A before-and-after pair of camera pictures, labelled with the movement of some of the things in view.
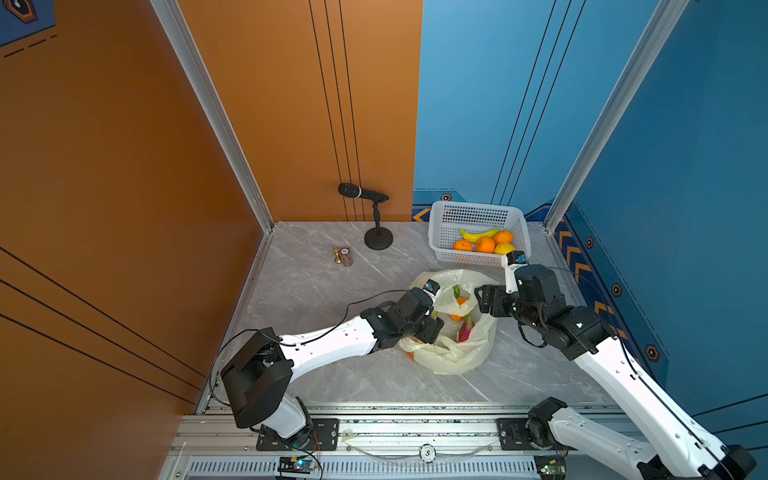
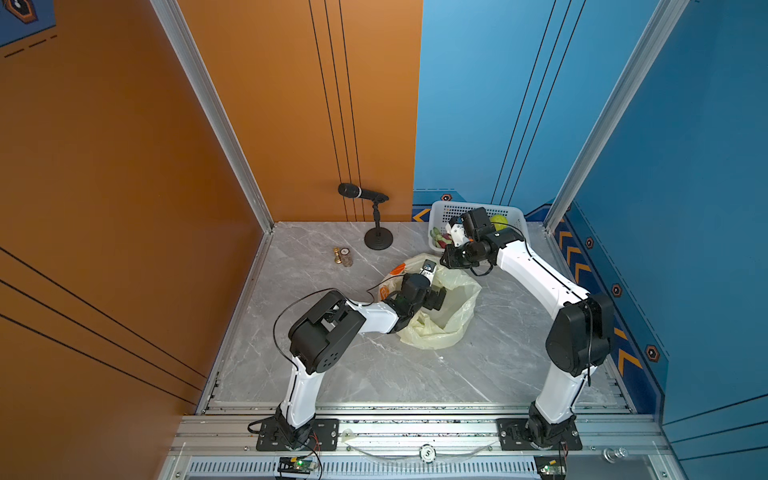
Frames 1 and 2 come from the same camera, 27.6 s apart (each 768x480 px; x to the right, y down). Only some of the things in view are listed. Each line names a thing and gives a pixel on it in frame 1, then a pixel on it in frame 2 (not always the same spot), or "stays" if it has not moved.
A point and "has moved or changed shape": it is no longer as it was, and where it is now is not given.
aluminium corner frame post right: x=669 y=17 stays
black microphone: x=352 y=191 stays
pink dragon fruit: x=466 y=328 -> x=440 y=239
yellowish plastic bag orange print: x=468 y=334 has moved or changed shape
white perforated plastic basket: x=448 y=218 stays
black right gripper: x=496 y=294 -> x=449 y=260
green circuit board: x=298 y=465 stays
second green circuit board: x=551 y=466 stays
